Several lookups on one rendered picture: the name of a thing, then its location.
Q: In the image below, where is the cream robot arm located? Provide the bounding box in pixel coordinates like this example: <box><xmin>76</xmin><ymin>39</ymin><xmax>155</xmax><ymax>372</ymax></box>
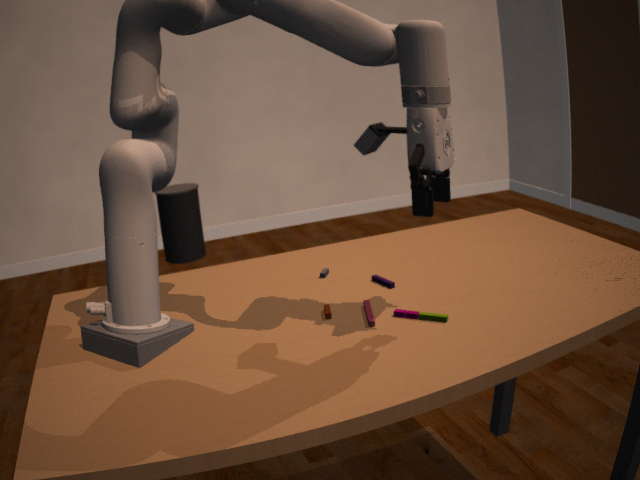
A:
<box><xmin>86</xmin><ymin>0</ymin><xmax>451</xmax><ymax>334</ymax></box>

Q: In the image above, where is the lime green rod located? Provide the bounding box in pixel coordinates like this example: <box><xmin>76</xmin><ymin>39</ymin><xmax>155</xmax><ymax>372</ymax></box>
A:
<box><xmin>418</xmin><ymin>312</ymin><xmax>448</xmax><ymax>323</ymax></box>

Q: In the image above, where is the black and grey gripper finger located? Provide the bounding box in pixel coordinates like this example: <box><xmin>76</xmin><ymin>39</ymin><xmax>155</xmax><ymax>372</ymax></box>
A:
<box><xmin>408</xmin><ymin>144</ymin><xmax>434</xmax><ymax>217</ymax></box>
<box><xmin>431</xmin><ymin>169</ymin><xmax>451</xmax><ymax>202</ymax></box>

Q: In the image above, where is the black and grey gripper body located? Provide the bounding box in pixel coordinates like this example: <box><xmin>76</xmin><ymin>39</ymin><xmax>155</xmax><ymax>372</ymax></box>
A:
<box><xmin>403</xmin><ymin>103</ymin><xmax>455</xmax><ymax>174</ymax></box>

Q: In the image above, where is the purple rod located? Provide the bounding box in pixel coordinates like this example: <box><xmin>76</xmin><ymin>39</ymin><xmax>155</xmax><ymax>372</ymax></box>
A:
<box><xmin>372</xmin><ymin>275</ymin><xmax>395</xmax><ymax>289</ymax></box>

